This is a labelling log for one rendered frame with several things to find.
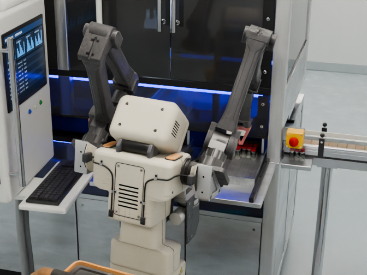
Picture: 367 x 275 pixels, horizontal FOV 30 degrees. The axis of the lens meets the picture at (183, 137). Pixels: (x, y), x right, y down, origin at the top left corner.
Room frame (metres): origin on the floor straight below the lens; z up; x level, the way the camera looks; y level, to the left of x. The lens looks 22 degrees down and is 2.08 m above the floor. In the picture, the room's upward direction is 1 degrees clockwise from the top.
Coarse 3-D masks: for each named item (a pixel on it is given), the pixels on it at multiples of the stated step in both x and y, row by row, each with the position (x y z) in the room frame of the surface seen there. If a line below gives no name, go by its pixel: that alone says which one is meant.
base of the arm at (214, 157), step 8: (208, 152) 1.97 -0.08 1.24; (216, 152) 1.96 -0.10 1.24; (200, 160) 1.96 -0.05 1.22; (208, 160) 1.93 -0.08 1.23; (216, 160) 1.93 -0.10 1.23; (224, 160) 1.96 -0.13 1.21; (216, 168) 1.90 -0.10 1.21; (224, 168) 1.95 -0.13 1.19; (216, 176) 1.92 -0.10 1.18; (224, 176) 1.90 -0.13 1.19; (224, 184) 1.94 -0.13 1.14
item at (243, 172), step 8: (232, 160) 2.71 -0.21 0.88; (240, 160) 2.72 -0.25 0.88; (248, 160) 2.72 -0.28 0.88; (256, 160) 2.72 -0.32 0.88; (232, 168) 2.63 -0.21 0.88; (240, 168) 2.64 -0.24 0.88; (248, 168) 2.64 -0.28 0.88; (256, 168) 2.64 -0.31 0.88; (232, 176) 2.48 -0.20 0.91; (240, 176) 2.55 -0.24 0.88; (248, 176) 2.56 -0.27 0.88; (256, 176) 2.50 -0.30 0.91; (240, 184) 2.48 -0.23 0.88; (248, 184) 2.47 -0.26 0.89
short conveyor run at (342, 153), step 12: (312, 132) 2.86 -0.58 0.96; (324, 132) 2.84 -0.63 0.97; (312, 144) 2.80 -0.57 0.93; (324, 144) 2.80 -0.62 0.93; (336, 144) 2.80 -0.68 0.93; (348, 144) 2.80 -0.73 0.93; (360, 144) 2.74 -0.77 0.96; (312, 156) 2.77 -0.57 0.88; (324, 156) 2.75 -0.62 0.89; (336, 156) 2.74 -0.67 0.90; (348, 156) 2.73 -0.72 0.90; (360, 156) 2.71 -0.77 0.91; (348, 168) 2.72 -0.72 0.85; (360, 168) 2.71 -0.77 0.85
